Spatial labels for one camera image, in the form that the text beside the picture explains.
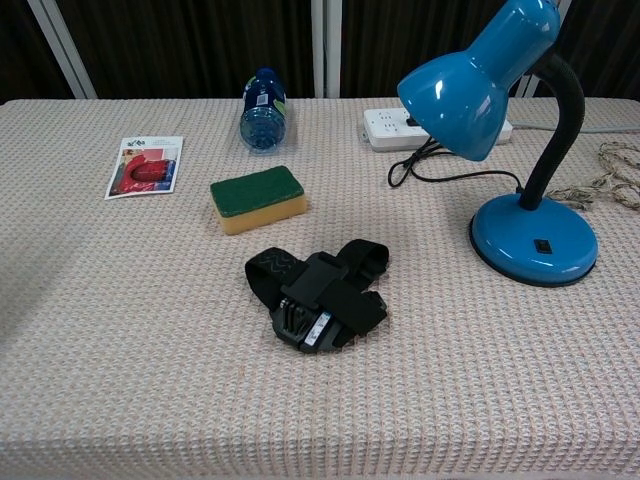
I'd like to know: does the black camera head strap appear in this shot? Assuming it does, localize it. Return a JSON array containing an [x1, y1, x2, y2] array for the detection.
[[244, 238, 391, 355]]

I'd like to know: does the black curtain panel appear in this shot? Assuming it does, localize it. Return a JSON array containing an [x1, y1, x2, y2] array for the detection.
[[0, 0, 77, 101], [534, 0, 640, 99], [339, 0, 507, 99], [57, 0, 315, 100]]

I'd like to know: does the blue plastic water bottle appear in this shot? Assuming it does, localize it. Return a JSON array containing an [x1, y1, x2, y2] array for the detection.
[[239, 67, 289, 152]]

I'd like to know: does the blue desk lamp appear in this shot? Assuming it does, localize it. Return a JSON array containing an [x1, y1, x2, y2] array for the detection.
[[397, 0, 600, 289]]

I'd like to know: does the braided beige rope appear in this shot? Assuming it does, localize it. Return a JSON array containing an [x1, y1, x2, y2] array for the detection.
[[544, 141, 640, 211]]

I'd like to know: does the white red printed card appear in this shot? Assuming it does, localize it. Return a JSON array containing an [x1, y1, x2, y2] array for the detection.
[[104, 135, 184, 201]]

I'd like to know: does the black plug with power cord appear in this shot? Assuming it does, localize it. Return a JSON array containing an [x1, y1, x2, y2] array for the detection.
[[387, 112, 526, 194]]

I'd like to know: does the green yellow sponge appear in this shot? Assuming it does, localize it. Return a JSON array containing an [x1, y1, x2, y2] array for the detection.
[[209, 165, 308, 236]]

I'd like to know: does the white power strip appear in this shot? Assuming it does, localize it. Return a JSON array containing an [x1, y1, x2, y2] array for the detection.
[[363, 107, 515, 154]]

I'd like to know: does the beige woven tablecloth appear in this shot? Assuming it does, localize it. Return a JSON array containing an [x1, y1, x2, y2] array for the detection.
[[0, 97, 640, 480]]

